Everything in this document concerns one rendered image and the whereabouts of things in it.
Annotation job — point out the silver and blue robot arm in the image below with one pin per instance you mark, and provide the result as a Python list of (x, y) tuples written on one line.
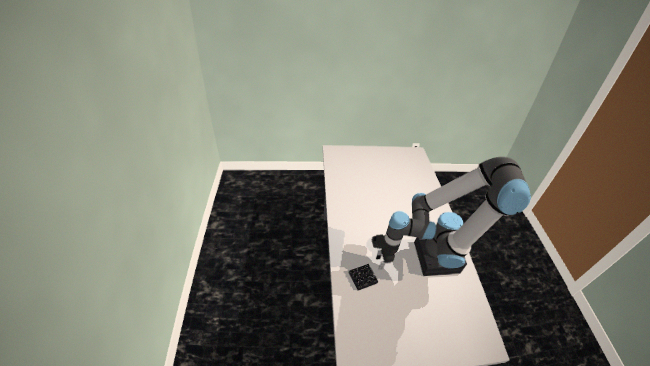
[(509, 192)]

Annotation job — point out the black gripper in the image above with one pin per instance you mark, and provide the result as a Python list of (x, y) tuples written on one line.
[(383, 241)]

